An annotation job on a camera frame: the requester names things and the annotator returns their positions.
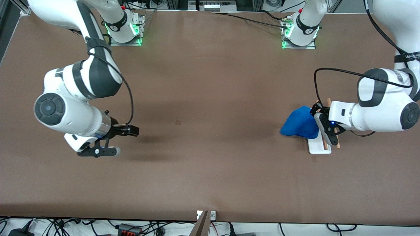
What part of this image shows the blue microfiber towel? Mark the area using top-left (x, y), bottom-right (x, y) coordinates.
top-left (280, 106), bottom-right (319, 140)

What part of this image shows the white rack with wooden rods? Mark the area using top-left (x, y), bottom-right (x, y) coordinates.
top-left (308, 98), bottom-right (341, 154)

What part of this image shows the black box with orange connectors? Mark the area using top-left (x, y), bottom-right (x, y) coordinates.
top-left (117, 224), bottom-right (142, 236)

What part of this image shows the black power adapter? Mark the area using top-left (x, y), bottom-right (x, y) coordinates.
top-left (8, 228), bottom-right (35, 236)

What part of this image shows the white power strip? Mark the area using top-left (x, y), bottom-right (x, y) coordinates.
top-left (199, 0), bottom-right (237, 13)

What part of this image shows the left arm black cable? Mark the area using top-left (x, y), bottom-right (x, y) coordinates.
top-left (313, 0), bottom-right (414, 136)

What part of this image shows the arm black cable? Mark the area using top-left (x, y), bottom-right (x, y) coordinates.
top-left (67, 28), bottom-right (135, 127)
top-left (313, 0), bottom-right (414, 136)

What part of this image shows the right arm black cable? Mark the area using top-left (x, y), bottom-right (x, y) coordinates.
top-left (67, 28), bottom-right (135, 127)

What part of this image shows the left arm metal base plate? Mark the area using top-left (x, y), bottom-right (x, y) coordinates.
top-left (282, 16), bottom-right (316, 49)

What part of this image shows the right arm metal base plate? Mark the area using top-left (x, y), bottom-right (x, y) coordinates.
top-left (108, 15), bottom-right (145, 46)

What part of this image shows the black cable on table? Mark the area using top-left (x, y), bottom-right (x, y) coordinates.
top-left (213, 12), bottom-right (291, 30)

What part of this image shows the black looped floor cable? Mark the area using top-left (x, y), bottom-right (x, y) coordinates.
top-left (326, 224), bottom-right (357, 232)

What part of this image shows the brown camera mount post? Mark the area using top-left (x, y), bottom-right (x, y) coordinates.
top-left (190, 211), bottom-right (211, 236)

